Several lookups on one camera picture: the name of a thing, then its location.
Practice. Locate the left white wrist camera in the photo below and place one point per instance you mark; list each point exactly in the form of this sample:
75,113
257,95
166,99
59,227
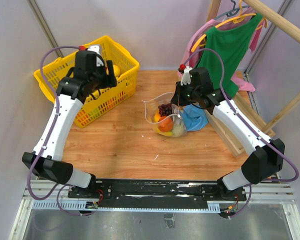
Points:
97,49

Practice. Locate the dark red toy grapes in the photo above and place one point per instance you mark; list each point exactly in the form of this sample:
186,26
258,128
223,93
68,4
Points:
165,109

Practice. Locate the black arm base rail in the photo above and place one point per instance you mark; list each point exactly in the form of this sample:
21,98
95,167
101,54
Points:
156,194

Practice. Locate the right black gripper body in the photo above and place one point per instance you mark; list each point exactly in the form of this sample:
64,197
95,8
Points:
186,94

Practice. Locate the wooden clothes rack frame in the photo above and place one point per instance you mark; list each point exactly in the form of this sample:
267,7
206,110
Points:
275,72

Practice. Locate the yellow clothes hanger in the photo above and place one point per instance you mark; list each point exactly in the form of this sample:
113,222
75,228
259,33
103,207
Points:
236,19

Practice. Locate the yellow plastic shopping basket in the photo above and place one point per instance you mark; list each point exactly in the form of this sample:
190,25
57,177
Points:
107,98

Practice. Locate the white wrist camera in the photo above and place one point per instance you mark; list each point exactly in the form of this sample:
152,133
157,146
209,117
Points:
97,49
186,78

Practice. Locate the clear dotted zip top bag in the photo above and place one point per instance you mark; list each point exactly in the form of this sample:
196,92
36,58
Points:
151,106

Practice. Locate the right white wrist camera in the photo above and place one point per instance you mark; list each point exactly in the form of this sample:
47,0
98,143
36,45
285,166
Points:
186,78

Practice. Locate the rough orange toy tangerine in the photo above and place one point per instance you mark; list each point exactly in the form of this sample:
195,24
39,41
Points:
165,124

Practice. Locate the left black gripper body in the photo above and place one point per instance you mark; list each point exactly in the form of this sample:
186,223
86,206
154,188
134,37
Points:
99,78

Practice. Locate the yellow toy apple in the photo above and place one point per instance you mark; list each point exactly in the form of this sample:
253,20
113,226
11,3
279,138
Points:
116,70

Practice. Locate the pink shirt on hanger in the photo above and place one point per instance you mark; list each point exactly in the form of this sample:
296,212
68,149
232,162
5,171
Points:
190,59

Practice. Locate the yellow toy banana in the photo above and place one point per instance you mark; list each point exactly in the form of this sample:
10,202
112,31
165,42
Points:
167,134

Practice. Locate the grey clothes hanger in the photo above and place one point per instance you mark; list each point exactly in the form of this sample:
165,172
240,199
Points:
233,12

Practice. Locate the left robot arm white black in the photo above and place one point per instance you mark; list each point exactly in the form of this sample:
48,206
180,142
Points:
45,160

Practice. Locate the blue cartoon print cloth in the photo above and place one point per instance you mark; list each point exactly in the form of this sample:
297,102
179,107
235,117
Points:
194,118

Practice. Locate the green shirt on hanger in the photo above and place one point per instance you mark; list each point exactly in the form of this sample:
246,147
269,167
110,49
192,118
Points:
231,46

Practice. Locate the white toy garlic bulb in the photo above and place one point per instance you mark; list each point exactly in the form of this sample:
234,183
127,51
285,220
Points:
179,130

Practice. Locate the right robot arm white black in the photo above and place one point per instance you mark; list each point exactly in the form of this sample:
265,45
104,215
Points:
264,153

